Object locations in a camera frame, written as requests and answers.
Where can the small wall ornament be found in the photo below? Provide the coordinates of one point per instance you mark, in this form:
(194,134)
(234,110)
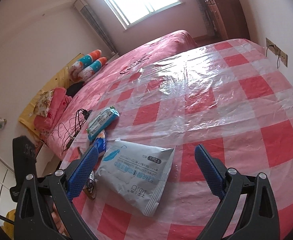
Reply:
(0,122)

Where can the standing air conditioner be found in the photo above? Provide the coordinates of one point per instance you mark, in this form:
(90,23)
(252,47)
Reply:
(96,22)

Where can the bed with pink sheet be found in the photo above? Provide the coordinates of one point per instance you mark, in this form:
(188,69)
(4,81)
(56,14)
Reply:
(146,52)

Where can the brown wooden wardrobe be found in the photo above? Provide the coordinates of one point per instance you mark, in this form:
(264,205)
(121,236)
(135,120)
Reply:
(226,12)

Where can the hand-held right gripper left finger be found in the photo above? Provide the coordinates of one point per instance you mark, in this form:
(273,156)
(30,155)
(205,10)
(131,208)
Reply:
(82,172)

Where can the folded pink blanket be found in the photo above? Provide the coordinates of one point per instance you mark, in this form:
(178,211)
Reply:
(59,105)

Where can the pale blue wipes pack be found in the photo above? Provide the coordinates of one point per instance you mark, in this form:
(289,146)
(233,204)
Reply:
(101,122)

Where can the black cloth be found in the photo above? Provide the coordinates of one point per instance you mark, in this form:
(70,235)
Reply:
(74,88)

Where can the blue snack packet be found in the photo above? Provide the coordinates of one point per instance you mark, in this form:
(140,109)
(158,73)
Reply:
(102,145)

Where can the orange teal bolster pillow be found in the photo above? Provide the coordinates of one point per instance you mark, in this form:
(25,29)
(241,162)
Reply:
(94,70)
(86,61)

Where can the window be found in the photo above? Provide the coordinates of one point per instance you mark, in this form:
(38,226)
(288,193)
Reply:
(139,0)

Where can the floral pillow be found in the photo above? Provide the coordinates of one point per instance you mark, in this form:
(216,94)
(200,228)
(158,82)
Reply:
(44,102)

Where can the person's left hand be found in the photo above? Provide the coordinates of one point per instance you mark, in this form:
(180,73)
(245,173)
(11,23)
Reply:
(57,217)

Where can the yellow bag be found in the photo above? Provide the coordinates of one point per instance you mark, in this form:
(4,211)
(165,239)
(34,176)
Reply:
(9,226)

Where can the yellow star print sheet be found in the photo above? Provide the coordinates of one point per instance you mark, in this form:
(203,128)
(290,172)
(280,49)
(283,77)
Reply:
(54,77)

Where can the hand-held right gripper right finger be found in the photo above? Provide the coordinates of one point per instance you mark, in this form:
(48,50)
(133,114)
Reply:
(210,172)

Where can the grey wipes pouch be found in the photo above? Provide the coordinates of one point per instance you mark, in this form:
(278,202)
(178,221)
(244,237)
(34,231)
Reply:
(134,175)

